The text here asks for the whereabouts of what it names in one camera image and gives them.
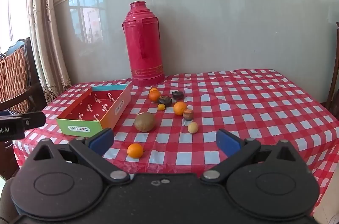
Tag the orange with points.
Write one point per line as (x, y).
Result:
(153, 89)
(180, 108)
(155, 96)
(135, 150)

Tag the dark purple passion fruit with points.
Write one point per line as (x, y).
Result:
(164, 100)
(177, 94)

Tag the beige lace curtain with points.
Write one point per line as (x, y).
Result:
(50, 36)

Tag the small yellow kumquat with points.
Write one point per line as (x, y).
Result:
(161, 107)

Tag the colourful cardboard box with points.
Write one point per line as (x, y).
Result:
(106, 107)

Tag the red thermos flask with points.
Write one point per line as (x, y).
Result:
(145, 49)

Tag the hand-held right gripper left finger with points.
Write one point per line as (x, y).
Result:
(102, 140)

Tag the dark wooden sofa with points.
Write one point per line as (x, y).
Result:
(33, 73)

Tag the red checkered tablecloth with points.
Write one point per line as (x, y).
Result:
(251, 112)

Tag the pale round longan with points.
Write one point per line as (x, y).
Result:
(192, 127)

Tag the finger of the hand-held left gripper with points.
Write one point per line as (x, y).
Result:
(34, 119)

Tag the brown kiwi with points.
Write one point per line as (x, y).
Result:
(144, 121)

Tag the brown mangosteen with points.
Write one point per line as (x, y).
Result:
(188, 114)

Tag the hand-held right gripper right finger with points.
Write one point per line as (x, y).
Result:
(227, 143)

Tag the dark wooden chair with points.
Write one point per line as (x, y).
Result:
(334, 67)

